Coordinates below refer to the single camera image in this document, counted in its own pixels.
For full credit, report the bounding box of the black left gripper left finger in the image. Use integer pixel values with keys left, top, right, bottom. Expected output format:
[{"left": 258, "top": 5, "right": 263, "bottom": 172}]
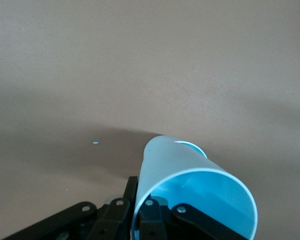
[{"left": 2, "top": 176, "right": 139, "bottom": 240}]

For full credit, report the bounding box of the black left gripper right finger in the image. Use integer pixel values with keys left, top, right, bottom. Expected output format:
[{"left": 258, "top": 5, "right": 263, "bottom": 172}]
[{"left": 135, "top": 196, "right": 244, "bottom": 240}]

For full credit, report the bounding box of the blue plastic cup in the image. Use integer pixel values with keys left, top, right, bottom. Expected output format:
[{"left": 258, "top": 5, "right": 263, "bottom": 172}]
[{"left": 131, "top": 134, "right": 259, "bottom": 240}]

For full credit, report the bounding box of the brown table cloth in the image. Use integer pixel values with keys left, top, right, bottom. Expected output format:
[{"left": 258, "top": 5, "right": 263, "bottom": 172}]
[{"left": 0, "top": 0, "right": 300, "bottom": 240}]

